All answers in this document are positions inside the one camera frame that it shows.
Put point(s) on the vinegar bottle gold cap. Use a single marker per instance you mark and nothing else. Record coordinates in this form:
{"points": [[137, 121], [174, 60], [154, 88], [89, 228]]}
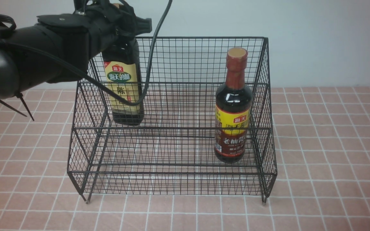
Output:
{"points": [[123, 74]]}

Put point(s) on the soy sauce bottle red cap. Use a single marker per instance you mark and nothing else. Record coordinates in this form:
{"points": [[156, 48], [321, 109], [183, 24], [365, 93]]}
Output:
{"points": [[233, 108]]}

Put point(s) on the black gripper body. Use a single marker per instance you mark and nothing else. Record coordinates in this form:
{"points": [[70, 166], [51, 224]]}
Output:
{"points": [[102, 24]]}

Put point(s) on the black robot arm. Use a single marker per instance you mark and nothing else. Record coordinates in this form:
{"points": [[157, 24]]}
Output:
{"points": [[58, 47]]}

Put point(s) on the black wire mesh shelf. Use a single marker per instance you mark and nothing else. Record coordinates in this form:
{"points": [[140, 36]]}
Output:
{"points": [[172, 150]]}

